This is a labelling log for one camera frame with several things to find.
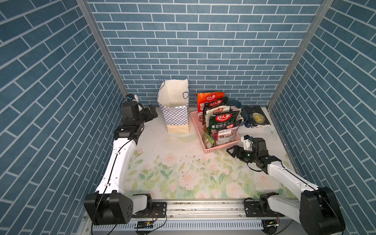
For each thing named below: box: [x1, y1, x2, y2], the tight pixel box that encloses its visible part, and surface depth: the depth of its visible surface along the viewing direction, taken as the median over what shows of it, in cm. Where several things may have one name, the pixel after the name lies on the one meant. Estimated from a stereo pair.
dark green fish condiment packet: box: [209, 110, 242, 140], surface depth 91 cm
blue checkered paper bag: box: [157, 78, 190, 134], surface depth 98 cm
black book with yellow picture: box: [242, 104, 271, 129], surface depth 117 cm
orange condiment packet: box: [197, 92, 225, 122], surface depth 98 cm
